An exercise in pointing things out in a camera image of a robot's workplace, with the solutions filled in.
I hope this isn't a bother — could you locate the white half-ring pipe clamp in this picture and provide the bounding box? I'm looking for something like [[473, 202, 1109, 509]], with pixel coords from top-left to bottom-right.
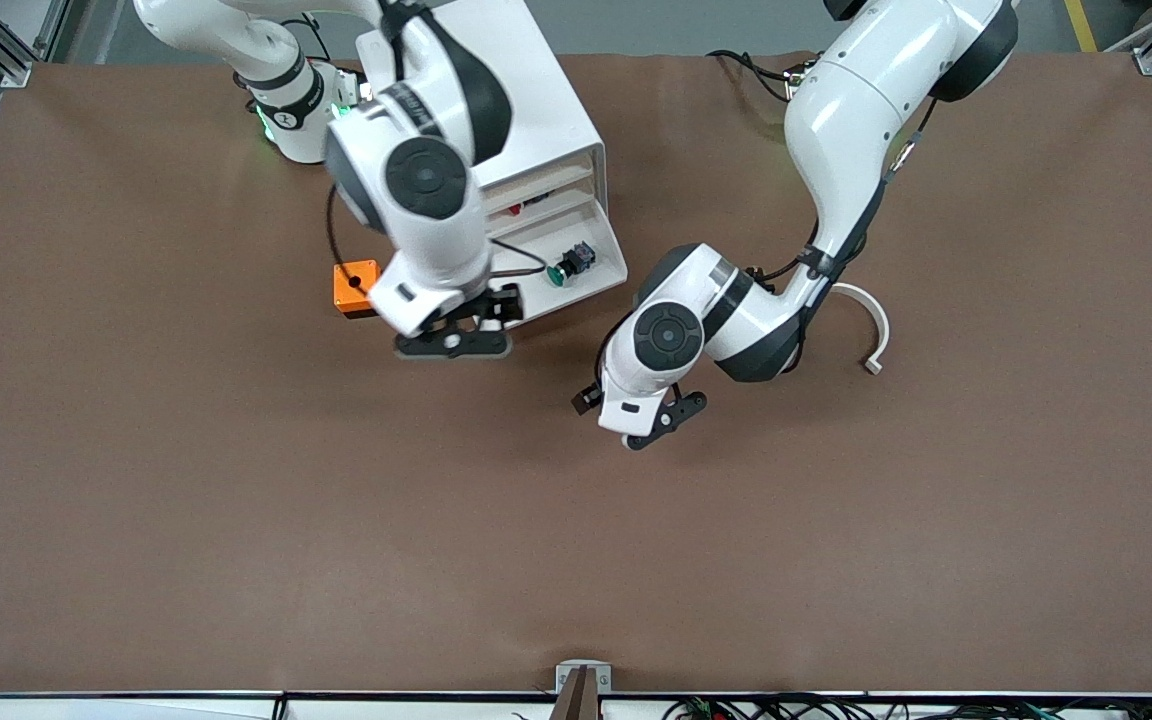
[[829, 283, 891, 376]]

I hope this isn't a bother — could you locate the brown table mat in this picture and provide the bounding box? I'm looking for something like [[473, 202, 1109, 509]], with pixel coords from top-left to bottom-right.
[[0, 50, 1152, 696]]

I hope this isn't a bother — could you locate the orange button box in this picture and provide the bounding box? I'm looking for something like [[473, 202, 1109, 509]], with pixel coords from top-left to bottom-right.
[[333, 260, 380, 319]]

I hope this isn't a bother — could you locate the green push button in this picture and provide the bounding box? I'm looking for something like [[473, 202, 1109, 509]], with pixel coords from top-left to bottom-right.
[[548, 240, 597, 288]]

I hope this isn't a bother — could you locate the white curved bracket piece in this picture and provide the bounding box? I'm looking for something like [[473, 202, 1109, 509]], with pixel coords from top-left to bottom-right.
[[484, 197, 630, 328]]

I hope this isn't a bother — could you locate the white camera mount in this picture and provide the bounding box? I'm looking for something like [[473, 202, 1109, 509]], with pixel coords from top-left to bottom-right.
[[598, 380, 683, 437], [372, 255, 493, 338]]

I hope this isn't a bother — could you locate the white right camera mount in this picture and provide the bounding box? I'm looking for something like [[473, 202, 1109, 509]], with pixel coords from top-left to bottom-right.
[[372, 255, 493, 338]]

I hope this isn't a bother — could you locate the grey metal bracket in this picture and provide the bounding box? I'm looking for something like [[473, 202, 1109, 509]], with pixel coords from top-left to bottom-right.
[[554, 660, 613, 694]]

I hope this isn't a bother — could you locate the black left arm base cable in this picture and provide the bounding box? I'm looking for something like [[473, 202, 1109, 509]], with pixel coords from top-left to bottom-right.
[[706, 48, 817, 96]]

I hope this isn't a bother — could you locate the black cable bundle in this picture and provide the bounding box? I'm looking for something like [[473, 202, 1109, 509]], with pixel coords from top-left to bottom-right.
[[661, 693, 1152, 720]]

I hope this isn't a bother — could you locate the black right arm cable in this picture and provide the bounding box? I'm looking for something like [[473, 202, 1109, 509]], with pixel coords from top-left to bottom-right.
[[324, 185, 549, 301]]

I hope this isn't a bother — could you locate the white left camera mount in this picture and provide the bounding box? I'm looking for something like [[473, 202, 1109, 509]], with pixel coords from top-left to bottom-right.
[[598, 380, 683, 437]]

